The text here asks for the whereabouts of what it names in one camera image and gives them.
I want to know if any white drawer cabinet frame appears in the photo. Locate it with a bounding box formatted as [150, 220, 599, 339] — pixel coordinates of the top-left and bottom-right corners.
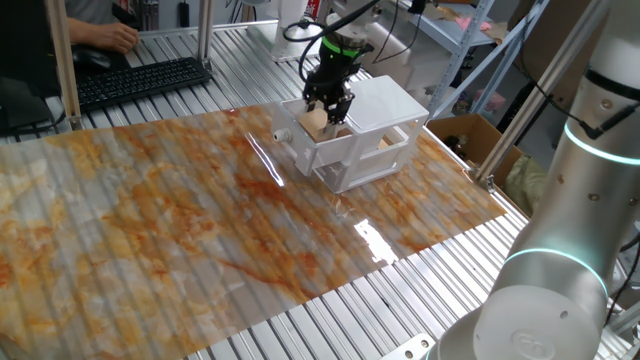
[314, 74, 431, 195]

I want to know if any person's forearm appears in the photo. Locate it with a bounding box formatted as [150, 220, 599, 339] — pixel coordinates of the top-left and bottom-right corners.
[67, 19, 104, 47]

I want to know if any wooden block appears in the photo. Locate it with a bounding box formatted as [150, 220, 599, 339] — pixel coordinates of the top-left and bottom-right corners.
[298, 108, 354, 143]

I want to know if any white stand with base plate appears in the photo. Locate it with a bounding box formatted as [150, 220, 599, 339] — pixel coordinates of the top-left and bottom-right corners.
[247, 0, 321, 64]

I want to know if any tan frame post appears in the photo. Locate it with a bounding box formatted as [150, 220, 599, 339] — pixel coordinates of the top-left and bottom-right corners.
[44, 0, 84, 131]

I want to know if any slanted aluminium frame post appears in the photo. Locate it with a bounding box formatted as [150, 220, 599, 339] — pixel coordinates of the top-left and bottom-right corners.
[472, 0, 614, 194]

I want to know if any grey metal shelf rack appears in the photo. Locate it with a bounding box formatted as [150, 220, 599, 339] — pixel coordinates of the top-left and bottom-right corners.
[389, 0, 551, 119]

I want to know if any dark item in box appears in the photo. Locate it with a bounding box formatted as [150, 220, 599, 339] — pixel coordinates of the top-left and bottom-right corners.
[443, 133, 471, 161]

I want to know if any black keyboard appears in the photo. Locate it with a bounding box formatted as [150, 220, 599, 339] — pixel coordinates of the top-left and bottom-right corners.
[74, 56, 212, 112]

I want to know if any person's hand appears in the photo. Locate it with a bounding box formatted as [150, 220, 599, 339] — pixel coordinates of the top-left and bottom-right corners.
[97, 20, 141, 55]

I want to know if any pink item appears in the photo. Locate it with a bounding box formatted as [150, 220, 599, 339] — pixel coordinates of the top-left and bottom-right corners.
[472, 88, 507, 114]

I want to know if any olive green bag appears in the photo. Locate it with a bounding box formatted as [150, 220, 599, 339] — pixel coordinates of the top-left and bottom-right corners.
[502, 153, 550, 217]

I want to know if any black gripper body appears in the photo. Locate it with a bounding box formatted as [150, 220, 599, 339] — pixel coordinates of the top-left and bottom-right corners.
[302, 48, 375, 102]

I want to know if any black desk cable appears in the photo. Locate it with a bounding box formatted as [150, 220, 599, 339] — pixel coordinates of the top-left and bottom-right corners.
[0, 110, 69, 140]

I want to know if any open cardboard box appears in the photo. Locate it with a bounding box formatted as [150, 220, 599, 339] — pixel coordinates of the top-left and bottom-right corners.
[427, 113, 524, 189]

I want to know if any large black screen panel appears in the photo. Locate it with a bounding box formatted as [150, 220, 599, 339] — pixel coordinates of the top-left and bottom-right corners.
[0, 0, 66, 136]

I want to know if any white mounting plate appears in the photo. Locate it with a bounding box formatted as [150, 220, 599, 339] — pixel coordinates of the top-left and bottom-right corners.
[382, 333, 436, 360]

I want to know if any upright aluminium frame post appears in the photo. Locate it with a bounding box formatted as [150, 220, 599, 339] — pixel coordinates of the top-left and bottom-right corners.
[196, 0, 215, 69]

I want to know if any person's grey shirt torso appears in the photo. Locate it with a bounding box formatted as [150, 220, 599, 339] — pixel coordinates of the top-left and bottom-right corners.
[64, 0, 119, 26]

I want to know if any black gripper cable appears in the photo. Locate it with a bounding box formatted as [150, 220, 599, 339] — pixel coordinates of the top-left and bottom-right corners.
[282, 0, 401, 84]

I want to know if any black computer mouse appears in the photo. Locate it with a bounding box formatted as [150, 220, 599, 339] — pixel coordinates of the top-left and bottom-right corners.
[72, 48, 112, 71]

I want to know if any orange marble pattern mat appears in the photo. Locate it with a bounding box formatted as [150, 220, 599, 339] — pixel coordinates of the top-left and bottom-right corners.
[0, 98, 507, 360]

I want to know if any brown cardboard board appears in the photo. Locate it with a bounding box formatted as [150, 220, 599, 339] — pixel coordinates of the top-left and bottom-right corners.
[509, 0, 611, 109]

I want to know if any aluminium table end rail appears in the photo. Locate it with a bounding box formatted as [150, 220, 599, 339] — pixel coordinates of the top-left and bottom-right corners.
[137, 19, 279, 40]

